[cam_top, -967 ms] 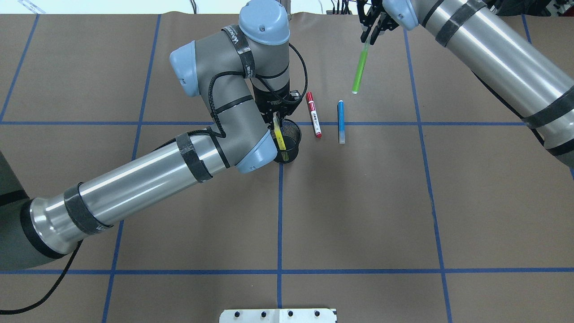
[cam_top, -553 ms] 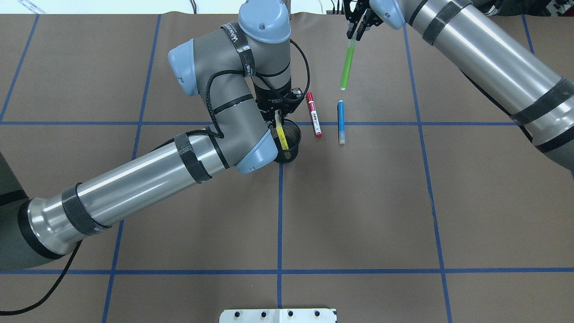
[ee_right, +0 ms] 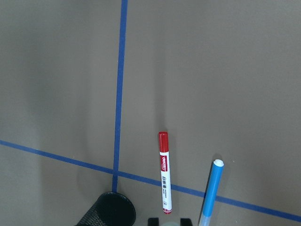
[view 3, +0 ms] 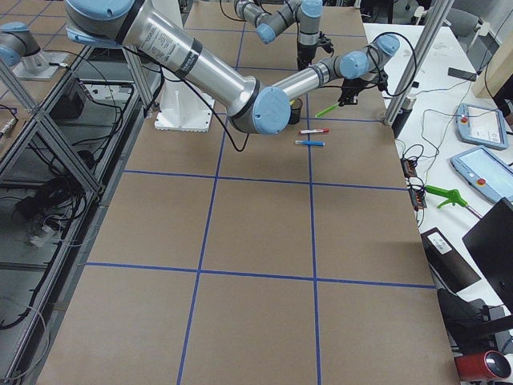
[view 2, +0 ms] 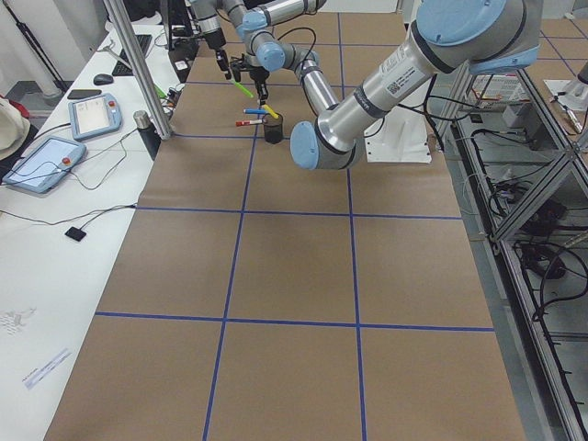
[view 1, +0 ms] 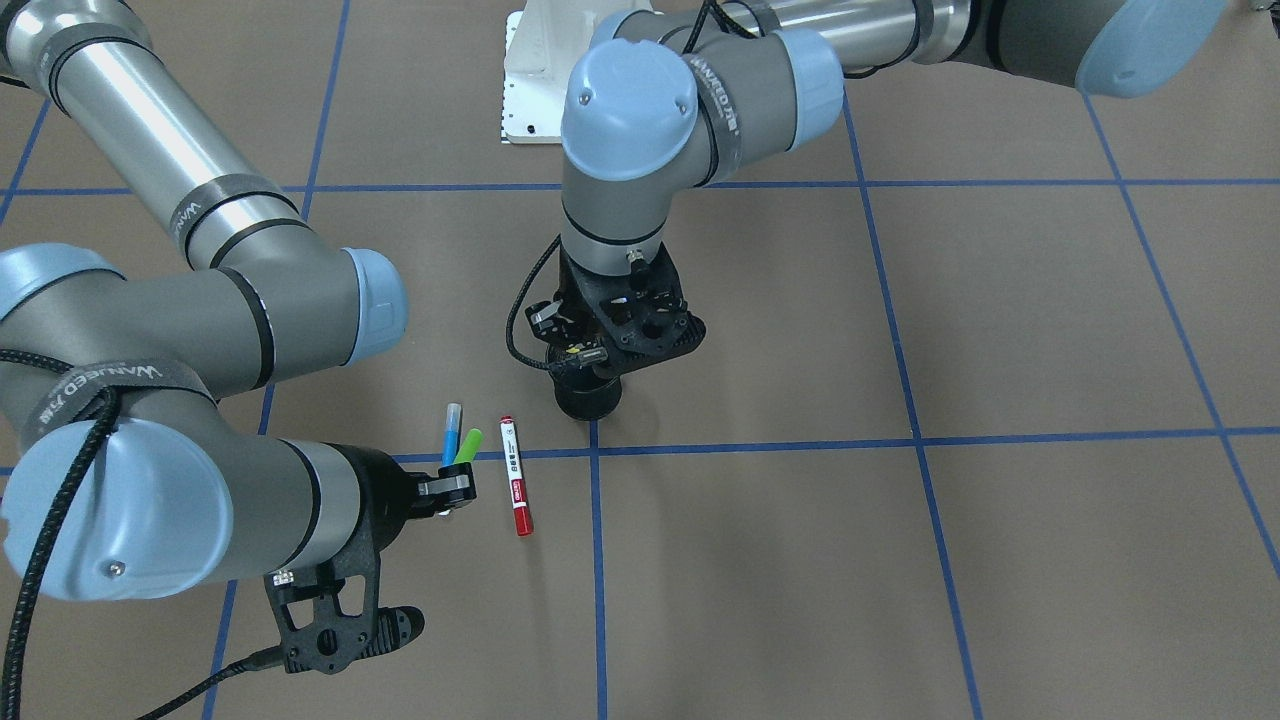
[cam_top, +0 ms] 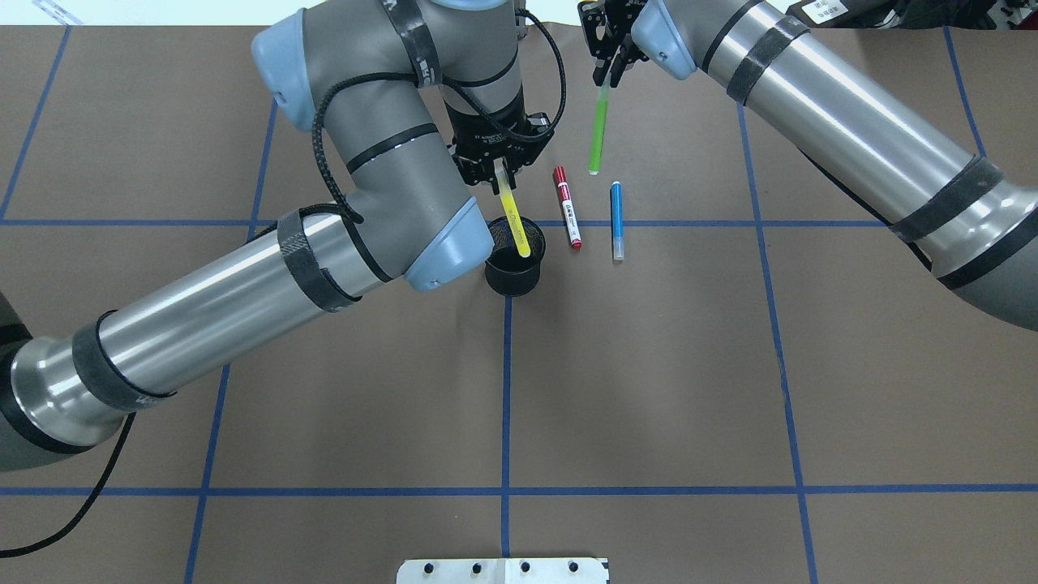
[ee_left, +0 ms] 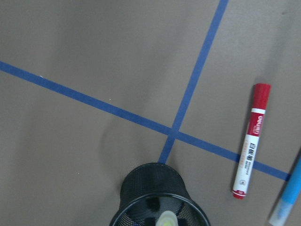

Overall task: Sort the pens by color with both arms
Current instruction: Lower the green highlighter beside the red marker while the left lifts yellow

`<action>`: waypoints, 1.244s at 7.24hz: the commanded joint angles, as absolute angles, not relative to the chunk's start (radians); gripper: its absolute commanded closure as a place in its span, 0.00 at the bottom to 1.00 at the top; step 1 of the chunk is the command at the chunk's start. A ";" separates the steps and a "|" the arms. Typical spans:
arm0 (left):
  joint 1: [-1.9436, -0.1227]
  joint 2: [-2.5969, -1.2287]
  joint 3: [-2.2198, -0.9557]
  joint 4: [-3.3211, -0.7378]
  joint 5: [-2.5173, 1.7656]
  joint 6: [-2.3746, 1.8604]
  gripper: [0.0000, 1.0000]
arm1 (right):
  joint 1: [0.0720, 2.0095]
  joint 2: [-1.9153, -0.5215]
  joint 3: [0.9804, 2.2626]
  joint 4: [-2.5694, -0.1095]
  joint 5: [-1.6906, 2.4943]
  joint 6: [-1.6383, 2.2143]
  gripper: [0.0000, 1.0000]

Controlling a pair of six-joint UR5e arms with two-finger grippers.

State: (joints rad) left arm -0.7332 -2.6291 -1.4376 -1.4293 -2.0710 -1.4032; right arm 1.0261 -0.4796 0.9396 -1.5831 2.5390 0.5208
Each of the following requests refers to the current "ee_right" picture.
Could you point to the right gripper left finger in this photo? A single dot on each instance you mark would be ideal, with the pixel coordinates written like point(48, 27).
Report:
point(153, 222)

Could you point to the blue marker pen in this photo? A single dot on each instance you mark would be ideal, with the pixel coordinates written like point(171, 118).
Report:
point(211, 192)

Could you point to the red marker pen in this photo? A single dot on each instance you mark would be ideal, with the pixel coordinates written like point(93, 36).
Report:
point(165, 172)

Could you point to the black mesh pen cup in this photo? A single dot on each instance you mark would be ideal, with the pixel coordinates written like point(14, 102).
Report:
point(110, 209)

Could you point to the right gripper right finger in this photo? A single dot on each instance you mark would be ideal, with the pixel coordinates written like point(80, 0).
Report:
point(185, 222)

